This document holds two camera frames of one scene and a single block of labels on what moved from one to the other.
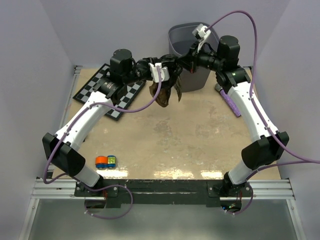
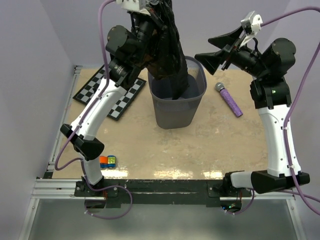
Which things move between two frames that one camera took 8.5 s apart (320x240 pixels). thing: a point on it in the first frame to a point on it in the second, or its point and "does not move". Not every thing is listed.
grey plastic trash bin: x=180 y=37 to x=181 y=113
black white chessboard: x=117 y=106 does not move
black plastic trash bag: x=171 y=61 to x=166 y=58
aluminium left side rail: x=76 y=72 does not move
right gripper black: x=190 y=62 to x=230 y=46
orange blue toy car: x=108 y=161 does not move
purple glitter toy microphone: x=228 y=99 does not move
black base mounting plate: x=139 y=193 does not move
